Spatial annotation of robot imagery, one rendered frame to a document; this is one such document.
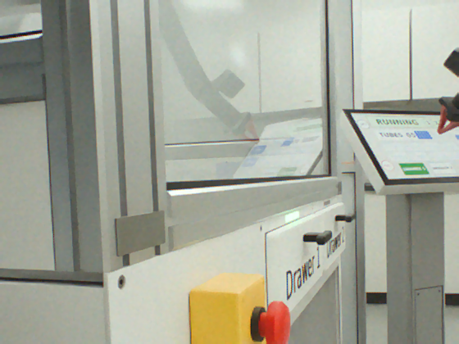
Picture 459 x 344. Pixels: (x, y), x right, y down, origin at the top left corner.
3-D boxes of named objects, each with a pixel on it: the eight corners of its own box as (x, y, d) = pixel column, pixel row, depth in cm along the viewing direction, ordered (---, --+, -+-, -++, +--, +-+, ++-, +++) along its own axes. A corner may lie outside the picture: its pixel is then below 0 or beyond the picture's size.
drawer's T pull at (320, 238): (332, 238, 76) (332, 229, 75) (324, 246, 68) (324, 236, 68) (309, 238, 77) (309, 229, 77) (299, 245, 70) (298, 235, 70)
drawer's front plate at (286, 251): (322, 274, 87) (320, 214, 87) (281, 323, 60) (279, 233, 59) (312, 274, 88) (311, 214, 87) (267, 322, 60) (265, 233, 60)
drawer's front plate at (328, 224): (345, 248, 117) (344, 202, 116) (324, 272, 90) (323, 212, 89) (338, 248, 118) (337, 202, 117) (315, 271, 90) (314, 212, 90)
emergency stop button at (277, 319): (294, 341, 42) (293, 296, 42) (283, 358, 39) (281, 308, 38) (261, 339, 43) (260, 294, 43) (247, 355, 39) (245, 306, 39)
